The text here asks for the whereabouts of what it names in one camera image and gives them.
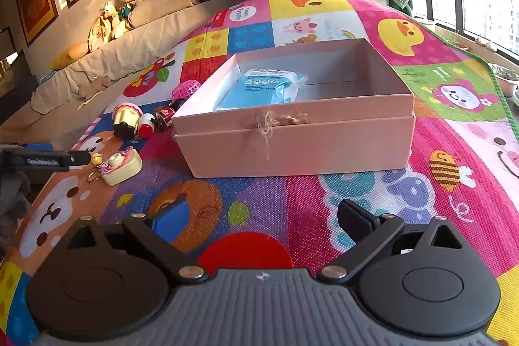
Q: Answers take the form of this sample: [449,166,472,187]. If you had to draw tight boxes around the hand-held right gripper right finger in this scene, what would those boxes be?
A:
[317,199,464,286]

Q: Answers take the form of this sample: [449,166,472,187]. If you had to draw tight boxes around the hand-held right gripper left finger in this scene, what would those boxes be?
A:
[61,202,207,282]

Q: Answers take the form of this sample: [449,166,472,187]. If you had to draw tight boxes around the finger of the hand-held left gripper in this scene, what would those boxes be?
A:
[0,149,92,173]

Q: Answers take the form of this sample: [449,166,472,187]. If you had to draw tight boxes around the cream toy camera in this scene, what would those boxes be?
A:
[86,147,143,187]

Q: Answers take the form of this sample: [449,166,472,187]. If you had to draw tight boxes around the cupcake toy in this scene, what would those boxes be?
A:
[112,101,144,140]

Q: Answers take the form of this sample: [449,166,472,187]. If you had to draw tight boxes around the pink cardboard box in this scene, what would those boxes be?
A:
[171,38,416,179]

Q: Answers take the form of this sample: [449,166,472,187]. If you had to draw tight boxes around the red and white toy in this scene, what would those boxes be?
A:
[138,113,157,139]

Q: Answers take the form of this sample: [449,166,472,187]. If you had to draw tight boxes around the small toy car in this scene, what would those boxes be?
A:
[156,107,176,132]

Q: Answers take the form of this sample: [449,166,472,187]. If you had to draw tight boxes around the pink mesh ball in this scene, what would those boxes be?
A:
[171,79,200,104]

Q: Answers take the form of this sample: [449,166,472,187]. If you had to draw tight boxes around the colourful cartoon play mat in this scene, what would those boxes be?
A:
[0,0,519,346]

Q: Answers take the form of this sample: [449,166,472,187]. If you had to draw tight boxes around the grey cloth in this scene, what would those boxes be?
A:
[0,168,32,251]

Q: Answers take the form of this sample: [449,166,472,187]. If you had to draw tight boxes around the dark cabinet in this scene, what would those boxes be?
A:
[0,26,38,104]

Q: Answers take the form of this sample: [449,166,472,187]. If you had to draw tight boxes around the yellow cushion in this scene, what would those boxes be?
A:
[51,42,90,70]

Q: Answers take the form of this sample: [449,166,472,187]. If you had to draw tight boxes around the beige covered sofa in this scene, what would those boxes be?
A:
[0,0,309,128]

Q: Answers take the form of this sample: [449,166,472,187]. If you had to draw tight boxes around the twine bow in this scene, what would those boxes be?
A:
[254,110,311,161]

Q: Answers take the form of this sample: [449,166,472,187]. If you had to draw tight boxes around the yellow plush toy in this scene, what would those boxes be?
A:
[87,1,122,53]

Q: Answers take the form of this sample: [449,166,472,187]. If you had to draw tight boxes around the blue plastic packet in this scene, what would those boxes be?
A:
[215,67,309,112]

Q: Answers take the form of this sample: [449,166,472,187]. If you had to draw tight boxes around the potted plants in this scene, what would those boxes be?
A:
[488,61,519,108]

